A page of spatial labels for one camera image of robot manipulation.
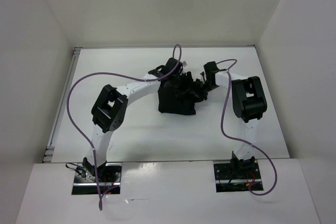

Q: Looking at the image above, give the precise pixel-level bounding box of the black pleated skirt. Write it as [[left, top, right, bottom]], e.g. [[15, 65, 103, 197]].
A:
[[158, 76, 207, 115]]

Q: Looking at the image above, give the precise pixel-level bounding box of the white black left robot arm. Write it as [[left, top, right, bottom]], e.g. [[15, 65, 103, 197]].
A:
[[83, 69, 196, 182]]

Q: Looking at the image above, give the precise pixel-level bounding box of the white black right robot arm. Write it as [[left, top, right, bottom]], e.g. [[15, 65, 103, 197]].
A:
[[195, 70, 267, 178]]

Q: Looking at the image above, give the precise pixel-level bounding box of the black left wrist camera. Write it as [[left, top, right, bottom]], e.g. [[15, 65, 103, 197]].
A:
[[161, 57, 183, 75]]

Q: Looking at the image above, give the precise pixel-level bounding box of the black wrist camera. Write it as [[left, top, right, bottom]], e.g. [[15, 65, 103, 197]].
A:
[[161, 57, 183, 75], [204, 61, 219, 76]]

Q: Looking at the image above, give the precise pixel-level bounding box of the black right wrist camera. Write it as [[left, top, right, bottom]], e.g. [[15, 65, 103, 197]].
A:
[[204, 61, 219, 76]]

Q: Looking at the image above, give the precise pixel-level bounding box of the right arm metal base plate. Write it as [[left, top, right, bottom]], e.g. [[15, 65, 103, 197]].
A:
[[213, 162, 264, 193]]

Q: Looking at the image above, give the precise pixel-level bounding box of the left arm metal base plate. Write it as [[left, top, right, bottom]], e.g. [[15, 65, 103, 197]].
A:
[[66, 163, 122, 195]]

